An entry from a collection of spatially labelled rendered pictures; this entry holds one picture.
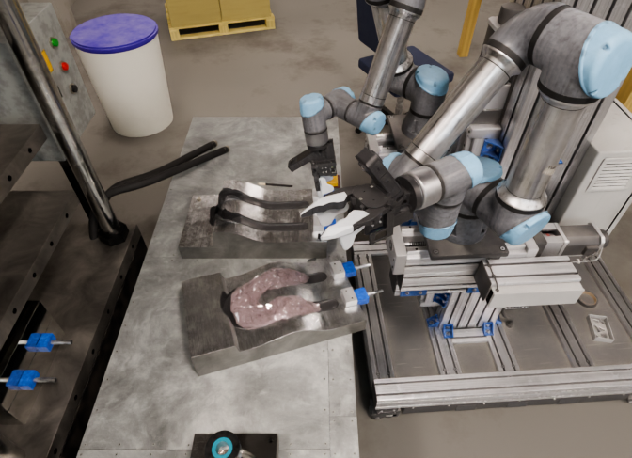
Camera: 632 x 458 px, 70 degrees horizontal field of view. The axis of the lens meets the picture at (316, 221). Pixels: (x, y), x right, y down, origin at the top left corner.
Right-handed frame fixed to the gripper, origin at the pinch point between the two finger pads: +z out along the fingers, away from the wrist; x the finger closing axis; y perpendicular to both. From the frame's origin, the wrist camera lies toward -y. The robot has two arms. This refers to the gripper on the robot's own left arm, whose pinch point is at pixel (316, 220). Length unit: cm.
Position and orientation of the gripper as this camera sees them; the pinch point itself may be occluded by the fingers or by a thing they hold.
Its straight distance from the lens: 75.5
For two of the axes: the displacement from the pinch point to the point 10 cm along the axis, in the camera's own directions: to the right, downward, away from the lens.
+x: -4.9, -5.2, 7.0
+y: 0.7, 7.8, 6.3
